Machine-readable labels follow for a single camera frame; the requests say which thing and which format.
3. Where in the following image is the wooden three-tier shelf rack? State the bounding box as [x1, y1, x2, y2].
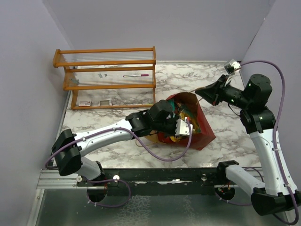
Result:
[53, 47, 156, 110]

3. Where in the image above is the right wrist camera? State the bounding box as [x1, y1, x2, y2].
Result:
[224, 59, 241, 75]

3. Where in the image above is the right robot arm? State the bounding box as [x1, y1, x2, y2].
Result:
[195, 74, 301, 216]

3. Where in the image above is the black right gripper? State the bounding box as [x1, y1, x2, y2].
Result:
[196, 74, 252, 109]

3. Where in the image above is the red paper bag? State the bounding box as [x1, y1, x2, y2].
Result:
[151, 92, 216, 150]

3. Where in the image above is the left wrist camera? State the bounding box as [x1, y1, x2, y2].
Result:
[175, 117, 193, 137]

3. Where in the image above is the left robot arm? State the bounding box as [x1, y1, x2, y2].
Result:
[52, 100, 180, 186]

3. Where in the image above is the white pink marker pen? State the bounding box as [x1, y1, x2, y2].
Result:
[122, 74, 149, 78]

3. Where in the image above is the small grey clip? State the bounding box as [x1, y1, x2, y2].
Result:
[70, 79, 79, 84]

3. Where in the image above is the red white small box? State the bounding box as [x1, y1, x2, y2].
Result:
[79, 101, 92, 107]

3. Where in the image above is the gold chips bag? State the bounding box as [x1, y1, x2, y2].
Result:
[144, 132, 161, 144]

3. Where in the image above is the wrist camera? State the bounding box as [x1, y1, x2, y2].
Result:
[175, 117, 193, 137]
[224, 59, 241, 75]

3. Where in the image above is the teal snack packet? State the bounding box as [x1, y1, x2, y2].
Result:
[168, 99, 201, 134]

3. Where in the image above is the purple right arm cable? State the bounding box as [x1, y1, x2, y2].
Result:
[239, 60, 299, 224]

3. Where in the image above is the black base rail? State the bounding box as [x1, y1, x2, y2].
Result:
[77, 167, 228, 196]

